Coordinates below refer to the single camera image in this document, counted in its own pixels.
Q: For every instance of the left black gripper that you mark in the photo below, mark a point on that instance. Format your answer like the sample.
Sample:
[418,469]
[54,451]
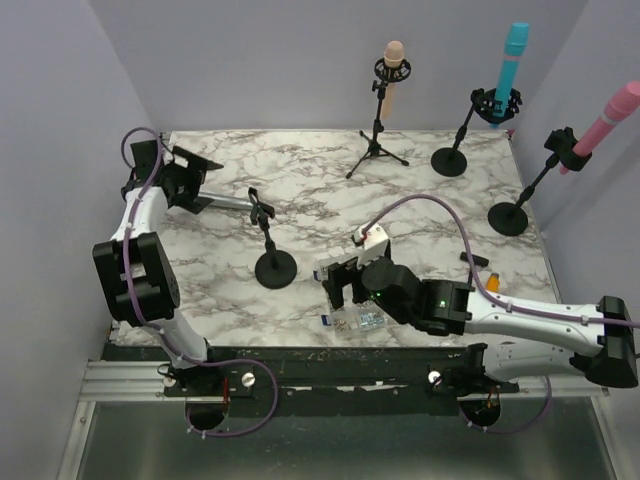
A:
[196,174]

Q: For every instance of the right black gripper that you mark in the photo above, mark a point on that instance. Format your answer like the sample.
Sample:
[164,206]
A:
[342,274]

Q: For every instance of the silver mesh microphone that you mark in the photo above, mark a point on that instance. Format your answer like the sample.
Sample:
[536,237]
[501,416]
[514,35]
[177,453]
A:
[220,201]

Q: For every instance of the black round-base mic stand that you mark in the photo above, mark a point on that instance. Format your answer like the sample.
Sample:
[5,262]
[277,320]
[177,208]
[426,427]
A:
[275,269]

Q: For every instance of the beige microphone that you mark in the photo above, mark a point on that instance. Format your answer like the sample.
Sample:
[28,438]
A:
[393,57]

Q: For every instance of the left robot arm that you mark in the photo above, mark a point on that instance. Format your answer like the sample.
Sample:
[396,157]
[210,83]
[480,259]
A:
[135,273]

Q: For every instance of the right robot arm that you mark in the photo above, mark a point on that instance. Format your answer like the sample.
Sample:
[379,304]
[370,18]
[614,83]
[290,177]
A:
[594,341]

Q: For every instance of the black clip round stand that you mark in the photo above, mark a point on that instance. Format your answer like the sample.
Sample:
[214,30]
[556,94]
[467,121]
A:
[509,218]

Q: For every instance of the blue microphone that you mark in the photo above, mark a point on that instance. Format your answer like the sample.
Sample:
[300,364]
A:
[515,45]

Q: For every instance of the pink microphone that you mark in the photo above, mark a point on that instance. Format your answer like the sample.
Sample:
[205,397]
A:
[621,105]

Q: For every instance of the clear plastic screw box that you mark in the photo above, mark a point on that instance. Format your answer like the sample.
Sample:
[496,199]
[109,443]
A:
[352,319]

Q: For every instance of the black T-shaped tool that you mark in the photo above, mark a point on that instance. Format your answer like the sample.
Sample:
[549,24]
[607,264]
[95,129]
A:
[477,260]

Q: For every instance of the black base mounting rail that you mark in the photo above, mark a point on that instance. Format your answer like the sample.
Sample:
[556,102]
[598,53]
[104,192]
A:
[321,381]

